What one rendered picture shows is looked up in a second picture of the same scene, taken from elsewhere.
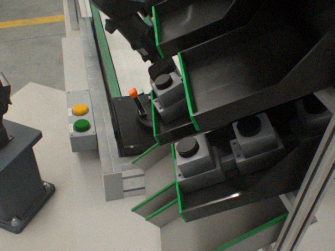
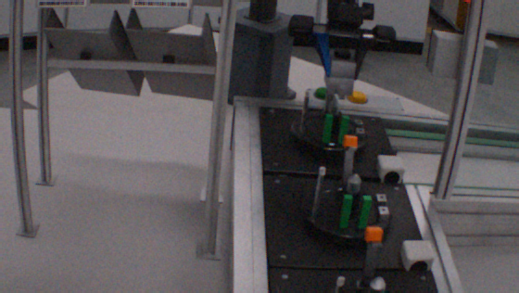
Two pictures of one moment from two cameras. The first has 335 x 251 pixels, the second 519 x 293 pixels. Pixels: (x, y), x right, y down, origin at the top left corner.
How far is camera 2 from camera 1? 144 cm
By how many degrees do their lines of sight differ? 80
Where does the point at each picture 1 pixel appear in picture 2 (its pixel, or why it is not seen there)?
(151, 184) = (188, 92)
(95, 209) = not seen: hidden behind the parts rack
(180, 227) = (121, 83)
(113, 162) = (252, 103)
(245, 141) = not seen: outside the picture
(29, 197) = (237, 82)
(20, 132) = (272, 26)
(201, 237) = (97, 72)
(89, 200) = not seen: hidden behind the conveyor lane
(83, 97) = (386, 105)
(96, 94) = (394, 114)
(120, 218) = (202, 144)
